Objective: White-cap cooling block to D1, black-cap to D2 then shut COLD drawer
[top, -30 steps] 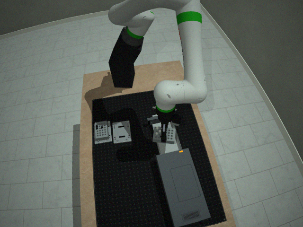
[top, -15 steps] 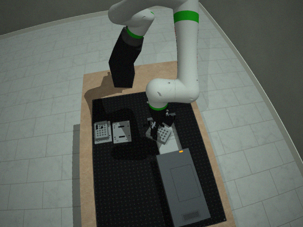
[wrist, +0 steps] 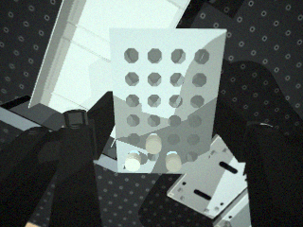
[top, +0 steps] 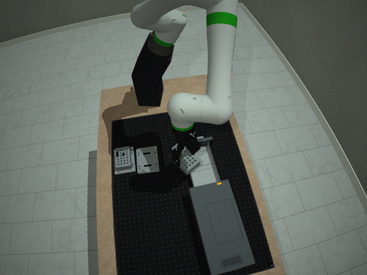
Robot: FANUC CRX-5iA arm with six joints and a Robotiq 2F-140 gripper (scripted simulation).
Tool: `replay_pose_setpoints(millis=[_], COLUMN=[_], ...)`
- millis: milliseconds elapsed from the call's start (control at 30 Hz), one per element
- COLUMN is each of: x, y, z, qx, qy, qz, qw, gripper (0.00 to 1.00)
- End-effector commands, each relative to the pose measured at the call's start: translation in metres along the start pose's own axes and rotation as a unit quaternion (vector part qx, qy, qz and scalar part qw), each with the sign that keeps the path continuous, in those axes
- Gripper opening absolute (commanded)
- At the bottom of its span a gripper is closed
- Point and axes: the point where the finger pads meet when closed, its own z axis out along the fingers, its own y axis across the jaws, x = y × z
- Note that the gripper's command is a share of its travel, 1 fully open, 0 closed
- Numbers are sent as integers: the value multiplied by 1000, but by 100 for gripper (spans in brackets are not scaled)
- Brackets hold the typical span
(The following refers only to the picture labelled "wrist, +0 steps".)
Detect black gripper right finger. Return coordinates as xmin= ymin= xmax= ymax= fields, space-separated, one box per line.
xmin=213 ymin=93 xmax=303 ymax=227

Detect white block with round holes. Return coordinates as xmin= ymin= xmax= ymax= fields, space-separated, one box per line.
xmin=229 ymin=202 xmax=251 ymax=227
xmin=109 ymin=28 xmax=226 ymax=174

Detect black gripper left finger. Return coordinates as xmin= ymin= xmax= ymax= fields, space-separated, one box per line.
xmin=0 ymin=91 xmax=115 ymax=227

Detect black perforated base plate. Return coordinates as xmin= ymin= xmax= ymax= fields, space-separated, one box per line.
xmin=0 ymin=0 xmax=303 ymax=227

